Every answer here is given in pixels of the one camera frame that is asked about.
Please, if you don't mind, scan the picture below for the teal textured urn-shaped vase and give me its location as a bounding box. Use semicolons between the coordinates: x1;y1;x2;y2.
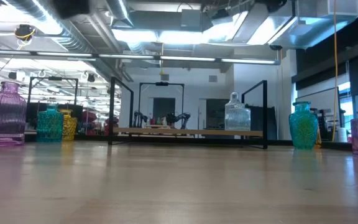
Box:
288;101;319;151

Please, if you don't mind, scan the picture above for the teal diamond-pattern square vase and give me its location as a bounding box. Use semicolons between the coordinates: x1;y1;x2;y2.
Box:
36;103;65;144

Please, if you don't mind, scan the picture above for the purple round-shouldered ribbed vase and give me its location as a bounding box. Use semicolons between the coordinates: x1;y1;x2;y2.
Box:
0;80;28;147

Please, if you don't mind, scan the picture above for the dark grey door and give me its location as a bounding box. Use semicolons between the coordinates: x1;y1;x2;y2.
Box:
152;97;177;121

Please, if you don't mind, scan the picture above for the black cabinet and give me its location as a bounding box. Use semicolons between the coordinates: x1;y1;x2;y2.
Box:
206;98;229;131

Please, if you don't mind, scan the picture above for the red chair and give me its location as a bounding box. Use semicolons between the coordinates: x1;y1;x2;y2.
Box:
104;116;120;135
82;110;98;131

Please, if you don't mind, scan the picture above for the long ceiling light strip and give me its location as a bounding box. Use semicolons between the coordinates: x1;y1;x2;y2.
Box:
0;49;282;66

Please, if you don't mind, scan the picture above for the dark blue board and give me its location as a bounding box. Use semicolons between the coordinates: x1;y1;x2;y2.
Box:
249;105;278;141

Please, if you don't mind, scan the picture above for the grey ceiling box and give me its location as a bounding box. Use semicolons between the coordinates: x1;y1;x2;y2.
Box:
181;9;203;29

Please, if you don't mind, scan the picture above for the yellow diamond-pattern squat vase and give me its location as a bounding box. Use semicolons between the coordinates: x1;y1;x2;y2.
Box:
58;108;78;142

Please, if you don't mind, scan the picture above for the white board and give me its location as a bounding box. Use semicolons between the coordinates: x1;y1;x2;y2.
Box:
295;86;341;125

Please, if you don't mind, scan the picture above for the black desk partition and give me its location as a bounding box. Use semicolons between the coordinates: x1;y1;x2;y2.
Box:
26;102;84;131

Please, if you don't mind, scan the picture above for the white paper roll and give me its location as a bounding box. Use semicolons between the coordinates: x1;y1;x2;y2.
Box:
337;127;349;143

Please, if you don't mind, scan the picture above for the black frame wooden shelf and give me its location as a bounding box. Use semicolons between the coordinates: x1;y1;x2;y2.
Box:
108;76;269;150

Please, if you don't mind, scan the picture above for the black background rig frame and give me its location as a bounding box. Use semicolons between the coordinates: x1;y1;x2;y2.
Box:
27;76;80;108
137;82;185;129

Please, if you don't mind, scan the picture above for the silver spiral ceiling duct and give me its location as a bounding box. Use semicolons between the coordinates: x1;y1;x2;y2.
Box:
105;0;135;27

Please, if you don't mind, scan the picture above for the yellow hanging cord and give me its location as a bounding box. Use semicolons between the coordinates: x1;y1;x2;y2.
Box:
331;0;339;142

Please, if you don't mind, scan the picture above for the black ceiling cable reel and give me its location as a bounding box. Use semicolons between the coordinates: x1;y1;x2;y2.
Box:
14;24;37;42

